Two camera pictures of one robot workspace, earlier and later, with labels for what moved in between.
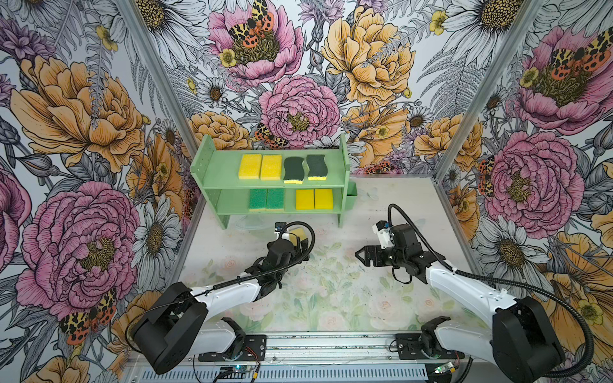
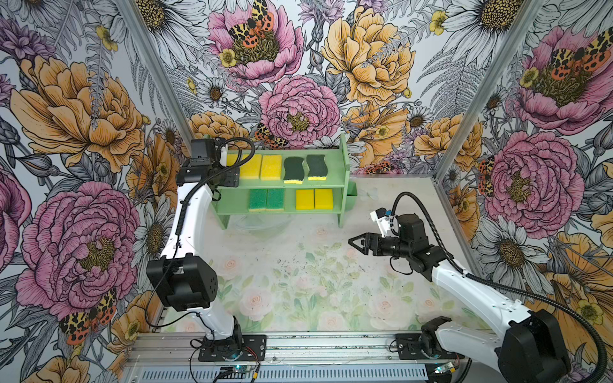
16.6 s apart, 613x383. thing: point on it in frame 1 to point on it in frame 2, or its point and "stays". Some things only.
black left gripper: (303, 248) to (231, 179)
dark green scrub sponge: (318, 170) stays
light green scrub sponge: (275, 199) stays
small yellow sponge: (305, 199) stays
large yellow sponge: (251, 166) stays
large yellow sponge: (299, 232) to (231, 159)
